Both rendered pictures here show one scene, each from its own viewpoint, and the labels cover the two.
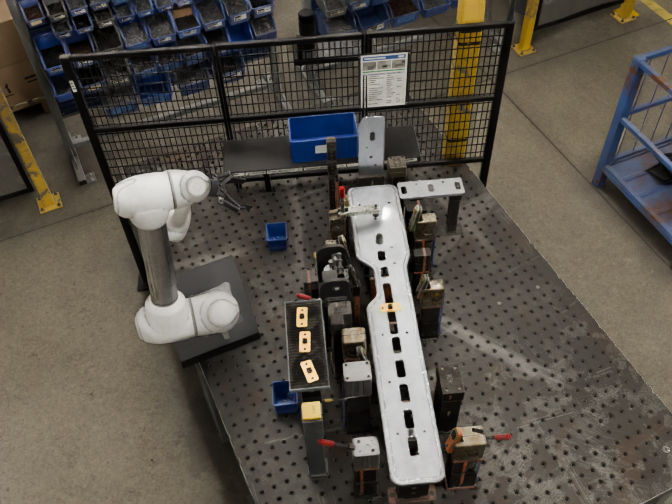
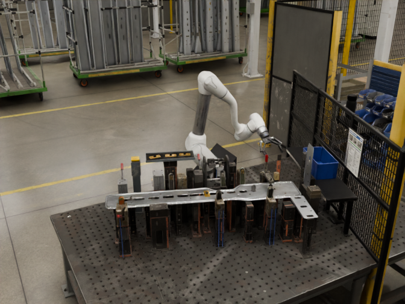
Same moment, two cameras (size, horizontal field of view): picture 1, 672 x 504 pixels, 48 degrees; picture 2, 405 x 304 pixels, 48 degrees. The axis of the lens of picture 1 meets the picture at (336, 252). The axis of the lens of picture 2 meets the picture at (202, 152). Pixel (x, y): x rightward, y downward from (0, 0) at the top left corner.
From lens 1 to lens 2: 3.42 m
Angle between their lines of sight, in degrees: 68
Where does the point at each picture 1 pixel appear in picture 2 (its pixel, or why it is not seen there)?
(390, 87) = (354, 159)
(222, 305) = (197, 148)
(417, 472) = (110, 201)
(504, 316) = (235, 274)
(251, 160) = (298, 152)
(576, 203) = not seen: outside the picture
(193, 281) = (222, 153)
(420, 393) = (152, 201)
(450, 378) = (158, 205)
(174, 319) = (190, 139)
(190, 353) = not seen: hidden behind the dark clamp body
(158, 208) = (200, 82)
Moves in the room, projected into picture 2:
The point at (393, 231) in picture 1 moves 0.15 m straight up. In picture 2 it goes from (262, 194) to (263, 175)
